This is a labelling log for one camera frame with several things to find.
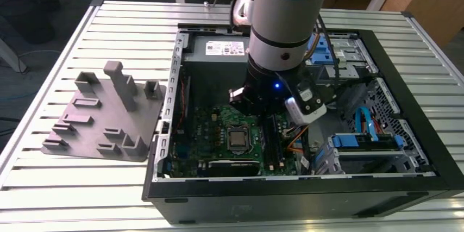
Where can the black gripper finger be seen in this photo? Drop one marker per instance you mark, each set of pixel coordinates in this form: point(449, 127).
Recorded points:
point(240, 99)

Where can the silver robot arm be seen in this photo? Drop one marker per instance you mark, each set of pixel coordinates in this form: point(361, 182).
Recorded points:
point(285, 25)

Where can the grey power supply unit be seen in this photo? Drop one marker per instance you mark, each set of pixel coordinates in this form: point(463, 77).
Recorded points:
point(213, 80)

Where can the silver CPU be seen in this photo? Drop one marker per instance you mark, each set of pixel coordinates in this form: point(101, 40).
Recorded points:
point(237, 138)

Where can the CPU socket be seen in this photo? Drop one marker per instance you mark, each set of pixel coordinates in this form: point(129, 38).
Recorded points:
point(249, 139)

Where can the green motherboard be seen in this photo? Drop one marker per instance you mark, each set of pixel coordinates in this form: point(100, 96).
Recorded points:
point(203, 139)

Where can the blue plastic drive carrier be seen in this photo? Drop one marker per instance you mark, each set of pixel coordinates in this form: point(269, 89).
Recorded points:
point(324, 161)
point(323, 56)

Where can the silver drive cage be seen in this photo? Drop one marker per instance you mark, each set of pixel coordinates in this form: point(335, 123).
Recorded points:
point(349, 73)

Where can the black graphics card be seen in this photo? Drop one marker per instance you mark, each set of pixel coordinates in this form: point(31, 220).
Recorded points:
point(232, 165)

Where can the blue carrier with disk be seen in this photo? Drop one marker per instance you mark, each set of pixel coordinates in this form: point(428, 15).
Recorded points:
point(345, 141)

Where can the grey parts rack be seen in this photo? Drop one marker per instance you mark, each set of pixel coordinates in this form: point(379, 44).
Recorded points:
point(101, 123)

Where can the black open PC case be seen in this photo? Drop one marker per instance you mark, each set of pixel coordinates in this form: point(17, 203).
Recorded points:
point(253, 207)

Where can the black office chair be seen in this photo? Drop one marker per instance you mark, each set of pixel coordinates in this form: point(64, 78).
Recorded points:
point(32, 12)

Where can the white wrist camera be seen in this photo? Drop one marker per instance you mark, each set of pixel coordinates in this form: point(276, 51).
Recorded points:
point(304, 112)

